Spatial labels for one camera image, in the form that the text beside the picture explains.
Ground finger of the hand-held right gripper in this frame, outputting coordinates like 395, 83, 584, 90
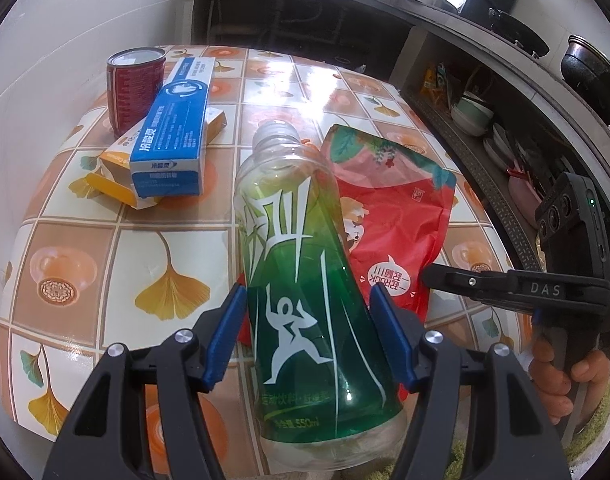
421, 263, 528, 306

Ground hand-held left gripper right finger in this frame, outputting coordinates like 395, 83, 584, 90
369, 285, 571, 480

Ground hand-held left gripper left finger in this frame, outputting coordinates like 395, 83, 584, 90
42, 282, 248, 480

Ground green plastic bottle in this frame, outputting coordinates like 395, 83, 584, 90
233, 121, 408, 473

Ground white yellow medicine box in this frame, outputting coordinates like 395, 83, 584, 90
85, 107, 228, 209

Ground red drink can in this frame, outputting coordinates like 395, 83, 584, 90
106, 48, 167, 139

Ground person's right forearm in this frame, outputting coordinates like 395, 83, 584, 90
570, 380, 610, 466

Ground person's right hand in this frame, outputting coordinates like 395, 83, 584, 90
528, 335, 610, 423

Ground red snack pouch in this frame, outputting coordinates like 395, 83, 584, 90
236, 124, 458, 347

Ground pink plastic bowl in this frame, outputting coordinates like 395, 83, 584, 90
508, 167, 546, 211

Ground patterned edge storage shelf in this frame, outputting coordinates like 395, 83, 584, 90
402, 87, 543, 273

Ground ginkgo print tablecloth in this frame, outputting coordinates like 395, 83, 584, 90
0, 45, 536, 480

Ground stacked white plates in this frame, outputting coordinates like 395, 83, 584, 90
482, 122, 516, 171

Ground green white bowls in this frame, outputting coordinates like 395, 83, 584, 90
451, 94, 495, 137

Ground dark cooking pot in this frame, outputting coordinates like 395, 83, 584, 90
560, 35, 610, 127

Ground yellow seasoning packets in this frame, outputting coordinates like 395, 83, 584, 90
422, 62, 453, 108

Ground blue toothpaste box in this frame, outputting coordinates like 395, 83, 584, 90
129, 56, 217, 198

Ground black wok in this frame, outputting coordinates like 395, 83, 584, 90
488, 7, 551, 58

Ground dark kitchen counter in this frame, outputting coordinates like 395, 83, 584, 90
187, 0, 610, 241

